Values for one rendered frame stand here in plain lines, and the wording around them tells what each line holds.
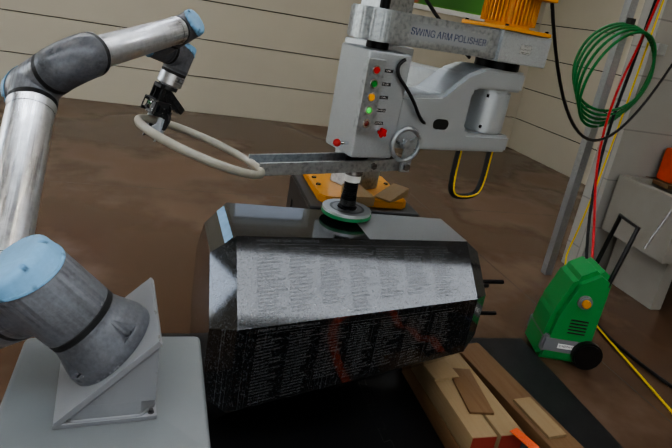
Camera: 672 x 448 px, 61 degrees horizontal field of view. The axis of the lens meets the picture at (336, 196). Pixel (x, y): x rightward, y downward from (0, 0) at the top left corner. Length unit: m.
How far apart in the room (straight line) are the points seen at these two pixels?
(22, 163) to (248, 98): 6.94
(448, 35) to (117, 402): 1.77
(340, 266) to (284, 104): 6.33
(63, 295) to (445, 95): 1.75
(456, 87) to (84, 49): 1.50
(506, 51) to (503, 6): 0.19
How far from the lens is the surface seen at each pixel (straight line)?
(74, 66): 1.56
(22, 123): 1.53
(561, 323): 3.50
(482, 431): 2.53
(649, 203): 4.68
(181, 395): 1.34
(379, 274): 2.25
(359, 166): 2.34
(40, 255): 1.16
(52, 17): 8.21
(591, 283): 3.44
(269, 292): 2.08
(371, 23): 2.20
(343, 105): 2.30
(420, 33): 2.30
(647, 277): 4.86
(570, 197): 4.63
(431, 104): 2.41
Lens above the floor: 1.69
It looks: 18 degrees down
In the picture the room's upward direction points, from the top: 10 degrees clockwise
